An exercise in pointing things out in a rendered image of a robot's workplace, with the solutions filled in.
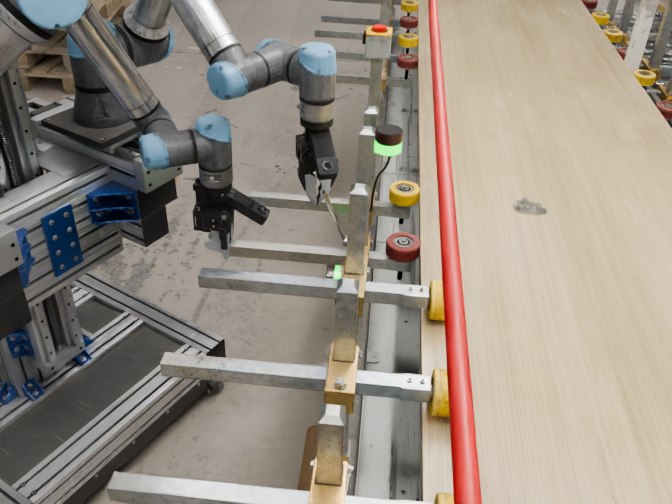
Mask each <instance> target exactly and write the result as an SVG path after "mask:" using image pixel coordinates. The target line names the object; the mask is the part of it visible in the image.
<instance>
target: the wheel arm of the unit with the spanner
mask: <svg viewBox="0 0 672 504"><path fill-rule="evenodd" d="M229 251H230V256H233V257H245V258H257V259H268V260H280V261H292V262H303V263H315V264H326V265H338V266H341V265H343V262H344V261H346V252H347V249H340V248H328V247H316V246H304V245H292V244H280V243H269V242H257V241H245V240H233V239H232V240H231V243H230V246H229ZM368 268H373V269H385V270H392V271H400V272H410V269H411V262H407V263H402V262H397V261H394V260H392V259H390V258H389V257H388V256H387V255H386V252H375V251H369V261H368Z"/></svg>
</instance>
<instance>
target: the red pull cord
mask: <svg viewBox="0 0 672 504"><path fill-rule="evenodd" d="M428 12H429V32H430V51H431V70H432V90H433V109H434V128H435V148H436V167H437V186H438V206H439V225H440V244H441V264H442V283H443V302H444V322H445V341H446V360H447V380H448V399H449V418H450V438H451V457H452V476H453V495H454V504H482V496H481V485H480V474H479V463H478V452H477V441H476V429H475V418H474V407H473V396H472V385H471V374H470V363H469V352H468V341H467V330H466V318H465V307H464V296H463V285H462V274H461V263H460V252H459V241H458V230H457V219H456V207H455V196H454V185H453V174H452V163H451V152H450V141H449V130H448V119H447V108H446V96H445V85H444V74H443V63H442V52H441V41H440V30H439V19H438V8H437V0H428Z"/></svg>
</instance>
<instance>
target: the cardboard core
mask: <svg viewBox="0 0 672 504"><path fill-rule="evenodd" d="M317 441H318V425H313V426H311V427H309V428H308V430H307V434H306V440H305V446H304V452H303V459H302V465H301V471H300V477H299V483H298V489H297V490H300V491H309V492H310V486H311V479H312V472H313V471H311V470H310V466H311V461H314V460H315V459H316V456H317Z"/></svg>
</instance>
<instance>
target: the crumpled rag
mask: <svg viewBox="0 0 672 504"><path fill-rule="evenodd" d="M516 203H517V204H516V205H514V206H513V208H515V209H517V211H522V212H524V213H525V214H529V213H530V214H532V213H533V214H534V215H537V214H538V215H539V214H540V215H541V214H543V215H546V213H547V211H548V210H547V208H546V207H543V206H542V205H541V204H540V203H538V202H537V203H533V201H532V202H531V201H529V199H528V198H526V197H523V198H522V199H521V200H516Z"/></svg>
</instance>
